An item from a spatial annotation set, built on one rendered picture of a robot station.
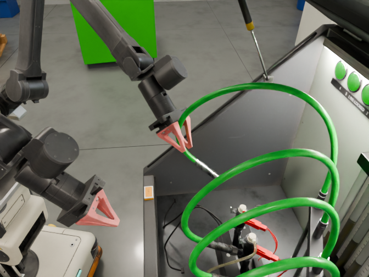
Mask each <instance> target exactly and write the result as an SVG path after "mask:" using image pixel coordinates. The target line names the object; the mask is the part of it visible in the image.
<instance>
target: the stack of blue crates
mask: <svg viewBox="0 0 369 277"><path fill-rule="evenodd" d="M19 12H20V9H19V7H18V4H17V1H16V0H0V18H12V17H14V16H15V15H17V14H18V13H19Z"/></svg>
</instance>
